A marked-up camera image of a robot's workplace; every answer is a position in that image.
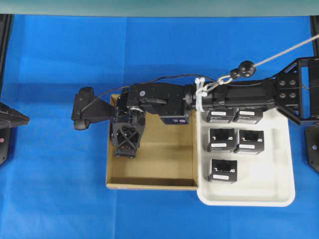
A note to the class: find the black Dynamixel box tray top-right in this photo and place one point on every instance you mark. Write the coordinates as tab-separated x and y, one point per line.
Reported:
248	116

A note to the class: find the black Dynamixel box in tray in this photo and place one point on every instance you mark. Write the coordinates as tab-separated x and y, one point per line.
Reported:
220	116

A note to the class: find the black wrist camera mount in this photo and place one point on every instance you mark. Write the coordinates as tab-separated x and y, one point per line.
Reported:
88	109

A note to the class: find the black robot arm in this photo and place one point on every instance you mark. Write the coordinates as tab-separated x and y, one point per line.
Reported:
293	92

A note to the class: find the black frame post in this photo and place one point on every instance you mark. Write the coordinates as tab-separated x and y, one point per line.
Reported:
5	29
314	20

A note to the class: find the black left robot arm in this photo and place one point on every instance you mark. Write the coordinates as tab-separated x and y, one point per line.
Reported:
9	119

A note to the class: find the black Dynamixel box tray bottom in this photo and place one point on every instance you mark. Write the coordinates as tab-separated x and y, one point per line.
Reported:
223	171

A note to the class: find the black Dynamixel box tray middle-right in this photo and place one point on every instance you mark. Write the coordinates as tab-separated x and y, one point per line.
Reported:
249	142

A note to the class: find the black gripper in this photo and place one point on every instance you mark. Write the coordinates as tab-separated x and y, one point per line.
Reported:
127	131

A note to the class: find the black frame post right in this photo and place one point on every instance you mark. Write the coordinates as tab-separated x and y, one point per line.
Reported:
314	20

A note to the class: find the black frame post left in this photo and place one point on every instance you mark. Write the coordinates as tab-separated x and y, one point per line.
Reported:
5	29

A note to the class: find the white zip tie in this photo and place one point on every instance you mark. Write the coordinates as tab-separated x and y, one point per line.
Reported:
200	93

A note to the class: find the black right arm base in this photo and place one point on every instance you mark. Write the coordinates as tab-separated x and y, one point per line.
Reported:
312	143

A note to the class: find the white plastic tray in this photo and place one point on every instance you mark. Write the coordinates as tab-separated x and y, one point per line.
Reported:
265	179

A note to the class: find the black Dynamixel box tray middle-left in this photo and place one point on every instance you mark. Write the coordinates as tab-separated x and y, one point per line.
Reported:
221	139

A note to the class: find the blue table cloth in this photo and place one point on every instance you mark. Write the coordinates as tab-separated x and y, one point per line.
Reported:
53	185

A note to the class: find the black ball cord stopper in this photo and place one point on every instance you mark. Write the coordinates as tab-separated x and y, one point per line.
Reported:
245	70

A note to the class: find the open brown cardboard box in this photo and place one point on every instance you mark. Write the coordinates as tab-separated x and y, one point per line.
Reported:
166	159

